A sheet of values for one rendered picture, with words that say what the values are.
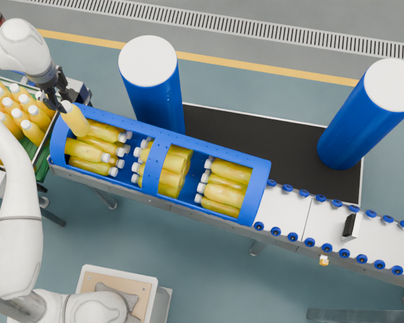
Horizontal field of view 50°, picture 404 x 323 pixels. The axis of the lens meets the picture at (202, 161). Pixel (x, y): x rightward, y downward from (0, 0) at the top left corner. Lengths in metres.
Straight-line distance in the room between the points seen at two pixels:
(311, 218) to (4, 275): 1.32
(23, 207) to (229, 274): 1.91
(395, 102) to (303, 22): 1.59
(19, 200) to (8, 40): 0.41
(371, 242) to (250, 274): 1.03
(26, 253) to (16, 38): 0.54
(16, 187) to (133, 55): 1.16
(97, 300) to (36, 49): 0.84
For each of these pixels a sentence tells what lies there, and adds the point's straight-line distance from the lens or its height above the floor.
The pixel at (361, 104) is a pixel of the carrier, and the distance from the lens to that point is 2.21.
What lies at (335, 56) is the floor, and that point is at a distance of 3.47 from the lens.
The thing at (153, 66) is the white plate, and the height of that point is 1.04.
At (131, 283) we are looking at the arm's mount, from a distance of 1.81.
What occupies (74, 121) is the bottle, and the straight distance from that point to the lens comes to 1.63.
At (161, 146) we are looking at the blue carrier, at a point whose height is 1.23.
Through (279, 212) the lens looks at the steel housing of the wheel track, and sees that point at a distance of 1.95.
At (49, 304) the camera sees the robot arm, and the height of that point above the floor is 1.28.
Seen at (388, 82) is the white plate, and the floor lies 1.04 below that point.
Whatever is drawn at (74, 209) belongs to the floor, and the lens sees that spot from 3.00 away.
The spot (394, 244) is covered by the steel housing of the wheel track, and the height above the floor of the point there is 0.93.
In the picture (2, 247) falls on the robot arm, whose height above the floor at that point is 1.82.
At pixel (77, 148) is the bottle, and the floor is 1.14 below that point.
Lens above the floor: 2.81
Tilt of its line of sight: 71 degrees down
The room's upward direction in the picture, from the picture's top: 1 degrees counter-clockwise
